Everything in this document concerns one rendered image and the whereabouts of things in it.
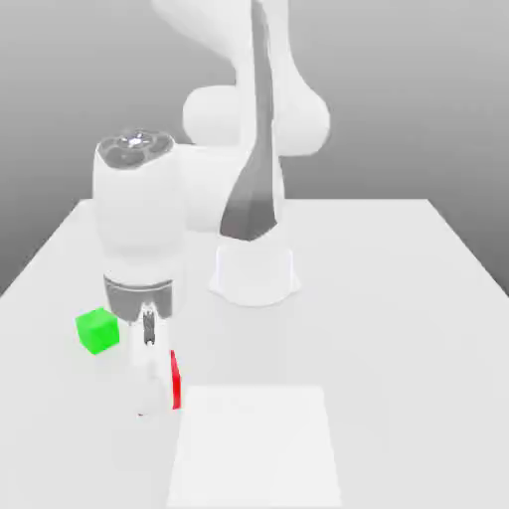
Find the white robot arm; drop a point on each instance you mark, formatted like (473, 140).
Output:
(137, 214)

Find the small red cube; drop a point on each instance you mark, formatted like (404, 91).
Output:
(175, 381)

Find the small green cube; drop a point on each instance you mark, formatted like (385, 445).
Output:
(97, 330)

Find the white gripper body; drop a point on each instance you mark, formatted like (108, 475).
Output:
(155, 370)

